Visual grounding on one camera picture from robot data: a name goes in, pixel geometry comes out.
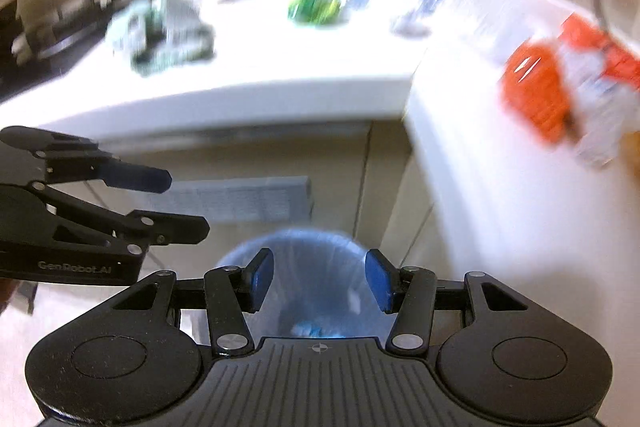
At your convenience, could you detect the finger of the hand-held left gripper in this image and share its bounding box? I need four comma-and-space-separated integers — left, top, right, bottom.
0, 126, 173, 194
32, 183, 210, 255

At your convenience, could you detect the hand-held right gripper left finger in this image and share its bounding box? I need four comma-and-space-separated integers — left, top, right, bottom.
114, 248, 275, 356

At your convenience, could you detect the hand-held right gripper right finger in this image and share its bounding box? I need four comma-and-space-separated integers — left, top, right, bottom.
365, 249, 528, 354

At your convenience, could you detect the blue-lined plastic waste basket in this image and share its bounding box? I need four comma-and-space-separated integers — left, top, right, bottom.
192, 229, 401, 348

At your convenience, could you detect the orange plastic bag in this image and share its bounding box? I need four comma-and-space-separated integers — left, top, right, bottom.
500, 14, 640, 145

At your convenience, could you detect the silver cabinet vent grille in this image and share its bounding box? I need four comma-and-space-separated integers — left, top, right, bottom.
167, 177, 313, 224

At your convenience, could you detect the beige kitchen cabinet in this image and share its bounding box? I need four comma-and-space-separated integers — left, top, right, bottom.
75, 117, 451, 298

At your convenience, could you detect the green dish cloth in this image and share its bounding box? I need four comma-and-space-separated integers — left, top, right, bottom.
107, 0, 216, 75

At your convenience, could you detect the black gas stove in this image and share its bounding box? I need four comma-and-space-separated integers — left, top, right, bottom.
0, 0, 121, 102

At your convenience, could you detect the green snack packet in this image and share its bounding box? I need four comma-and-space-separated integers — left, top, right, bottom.
287, 0, 351, 28

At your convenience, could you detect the silver cabinet handle strip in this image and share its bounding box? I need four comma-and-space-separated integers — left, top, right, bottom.
120, 119, 373, 155

